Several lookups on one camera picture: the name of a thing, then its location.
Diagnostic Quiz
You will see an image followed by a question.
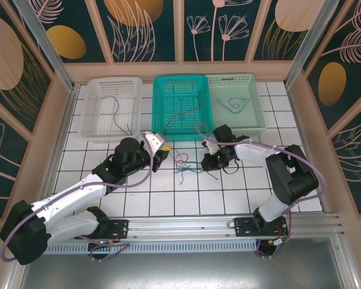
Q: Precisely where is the green cable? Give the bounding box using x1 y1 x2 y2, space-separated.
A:
103 95 137 135
174 162 204 175

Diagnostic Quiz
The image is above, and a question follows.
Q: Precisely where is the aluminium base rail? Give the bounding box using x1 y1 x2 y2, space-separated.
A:
46 213 345 241

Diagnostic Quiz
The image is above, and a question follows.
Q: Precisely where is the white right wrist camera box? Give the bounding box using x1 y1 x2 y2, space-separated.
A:
202 140 221 153

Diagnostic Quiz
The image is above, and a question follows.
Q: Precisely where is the aluminium frame post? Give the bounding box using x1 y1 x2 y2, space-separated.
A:
11 0 81 95
283 0 338 90

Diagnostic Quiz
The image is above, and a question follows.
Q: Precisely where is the slotted grey cable duct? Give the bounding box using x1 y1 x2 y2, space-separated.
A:
43 242 259 255

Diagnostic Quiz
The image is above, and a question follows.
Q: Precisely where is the floral wall panel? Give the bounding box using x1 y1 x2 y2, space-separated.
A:
182 0 267 63
0 90 32 222
251 0 322 63
94 0 178 63
0 0 55 135
303 0 361 132
25 0 114 64
329 104 361 216

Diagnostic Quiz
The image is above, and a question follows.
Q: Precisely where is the aluminium side rail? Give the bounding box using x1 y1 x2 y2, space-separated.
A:
284 85 332 216
37 85 81 217

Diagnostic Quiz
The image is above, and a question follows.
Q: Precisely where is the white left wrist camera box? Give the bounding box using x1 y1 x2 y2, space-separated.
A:
141 131 167 151

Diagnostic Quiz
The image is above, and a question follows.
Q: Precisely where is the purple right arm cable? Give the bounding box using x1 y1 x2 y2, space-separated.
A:
196 122 329 260

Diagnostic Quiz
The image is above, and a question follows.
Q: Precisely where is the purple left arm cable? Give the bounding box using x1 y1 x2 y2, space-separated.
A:
1 134 157 264

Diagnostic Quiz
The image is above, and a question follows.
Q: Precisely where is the blue cable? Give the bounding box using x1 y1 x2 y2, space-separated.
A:
176 161 205 184
217 96 250 115

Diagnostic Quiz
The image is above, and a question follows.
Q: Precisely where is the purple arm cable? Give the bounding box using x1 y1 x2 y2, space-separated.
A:
1 134 157 264
196 122 329 260

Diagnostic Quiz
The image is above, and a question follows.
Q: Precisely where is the grey metal base plate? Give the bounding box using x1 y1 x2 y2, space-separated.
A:
17 240 360 289

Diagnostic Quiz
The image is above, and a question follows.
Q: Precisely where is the mint green perforated basket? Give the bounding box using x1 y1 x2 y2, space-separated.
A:
205 73 267 136

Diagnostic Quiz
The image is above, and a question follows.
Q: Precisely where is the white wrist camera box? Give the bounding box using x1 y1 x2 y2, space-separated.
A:
141 131 167 151
202 140 221 153

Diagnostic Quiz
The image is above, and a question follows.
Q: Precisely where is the white perforated basket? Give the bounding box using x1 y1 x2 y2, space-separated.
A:
78 76 144 141

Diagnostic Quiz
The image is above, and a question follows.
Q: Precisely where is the teal perforated basket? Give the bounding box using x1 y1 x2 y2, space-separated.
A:
152 74 216 142

